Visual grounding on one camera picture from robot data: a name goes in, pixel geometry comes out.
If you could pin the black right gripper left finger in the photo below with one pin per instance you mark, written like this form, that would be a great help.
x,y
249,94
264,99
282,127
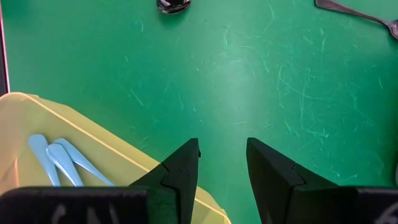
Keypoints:
x,y
174,186

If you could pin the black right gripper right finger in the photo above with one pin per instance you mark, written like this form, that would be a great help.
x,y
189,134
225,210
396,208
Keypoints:
x,y
295,196

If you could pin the yellow translucent tray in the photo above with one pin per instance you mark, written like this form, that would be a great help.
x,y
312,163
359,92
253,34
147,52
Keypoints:
x,y
102,158

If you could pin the green table mat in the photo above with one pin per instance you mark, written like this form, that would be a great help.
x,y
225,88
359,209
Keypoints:
x,y
217,77

